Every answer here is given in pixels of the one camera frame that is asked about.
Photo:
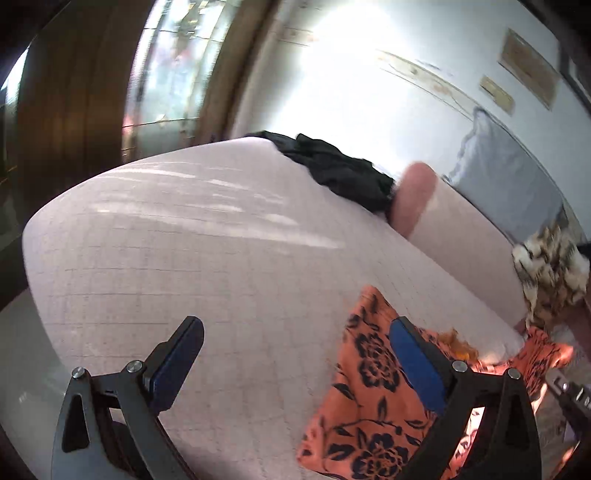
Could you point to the wooden door frame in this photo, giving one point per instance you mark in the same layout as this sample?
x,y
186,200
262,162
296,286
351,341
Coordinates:
x,y
69,115

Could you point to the orange floral long-sleeve shirt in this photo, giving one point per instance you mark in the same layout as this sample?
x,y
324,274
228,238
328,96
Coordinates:
x,y
369,369

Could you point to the pink and white bolster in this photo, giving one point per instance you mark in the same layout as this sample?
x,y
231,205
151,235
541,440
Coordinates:
x,y
461,258

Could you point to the grey pillow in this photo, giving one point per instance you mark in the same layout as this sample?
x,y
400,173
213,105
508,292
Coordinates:
x,y
508,180

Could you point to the pink quilted bed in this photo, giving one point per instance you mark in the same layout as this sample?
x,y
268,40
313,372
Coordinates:
x,y
207,254

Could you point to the beige double wall switch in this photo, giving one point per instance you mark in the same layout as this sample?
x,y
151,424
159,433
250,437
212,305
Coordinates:
x,y
497,94

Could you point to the brown floral fleece blanket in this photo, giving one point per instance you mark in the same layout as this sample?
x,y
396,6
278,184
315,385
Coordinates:
x,y
549,267

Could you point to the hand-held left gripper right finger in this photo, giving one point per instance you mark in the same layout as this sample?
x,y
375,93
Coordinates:
x,y
415,364

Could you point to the stained glass door panel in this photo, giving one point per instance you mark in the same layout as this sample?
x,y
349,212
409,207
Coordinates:
x,y
175,69

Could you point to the beige wall plaque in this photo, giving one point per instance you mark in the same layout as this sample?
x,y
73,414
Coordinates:
x,y
531,67

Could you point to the black cloth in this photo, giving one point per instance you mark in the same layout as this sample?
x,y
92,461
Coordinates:
x,y
337,170

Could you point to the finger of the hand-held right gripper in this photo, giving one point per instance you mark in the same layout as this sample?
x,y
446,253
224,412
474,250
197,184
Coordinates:
x,y
575,410

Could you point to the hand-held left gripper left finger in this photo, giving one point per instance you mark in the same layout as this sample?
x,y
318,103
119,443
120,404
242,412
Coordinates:
x,y
178,364

